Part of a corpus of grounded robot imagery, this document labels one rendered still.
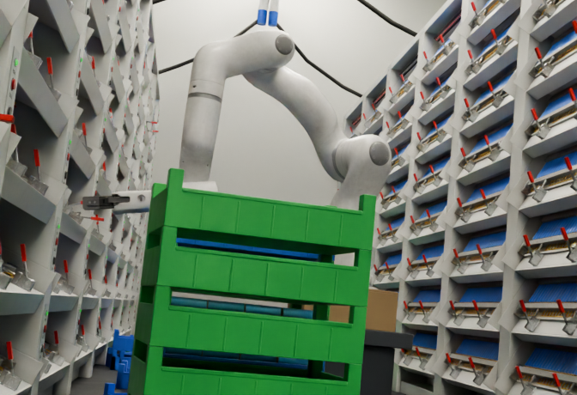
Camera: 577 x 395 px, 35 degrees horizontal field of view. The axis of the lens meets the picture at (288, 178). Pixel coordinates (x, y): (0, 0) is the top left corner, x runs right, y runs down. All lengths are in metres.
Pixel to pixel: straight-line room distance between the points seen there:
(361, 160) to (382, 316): 0.42
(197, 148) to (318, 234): 1.07
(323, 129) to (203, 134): 0.36
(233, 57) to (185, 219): 1.19
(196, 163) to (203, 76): 0.23
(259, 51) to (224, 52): 0.09
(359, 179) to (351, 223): 1.17
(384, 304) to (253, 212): 1.19
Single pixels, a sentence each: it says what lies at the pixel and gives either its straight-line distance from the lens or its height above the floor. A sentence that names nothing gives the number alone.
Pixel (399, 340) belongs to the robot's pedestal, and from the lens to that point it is 2.40.
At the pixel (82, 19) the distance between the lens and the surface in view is 2.15.
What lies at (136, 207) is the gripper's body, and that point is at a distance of 2.29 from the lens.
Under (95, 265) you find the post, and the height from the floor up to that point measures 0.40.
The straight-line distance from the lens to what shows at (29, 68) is 1.61.
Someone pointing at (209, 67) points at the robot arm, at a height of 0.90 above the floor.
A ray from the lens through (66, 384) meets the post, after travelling 2.77.
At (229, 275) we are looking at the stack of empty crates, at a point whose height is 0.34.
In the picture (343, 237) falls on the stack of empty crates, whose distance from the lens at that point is 1.30.
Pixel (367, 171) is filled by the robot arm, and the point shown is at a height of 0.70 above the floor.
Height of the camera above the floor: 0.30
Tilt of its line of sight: 8 degrees up
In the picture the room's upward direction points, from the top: 6 degrees clockwise
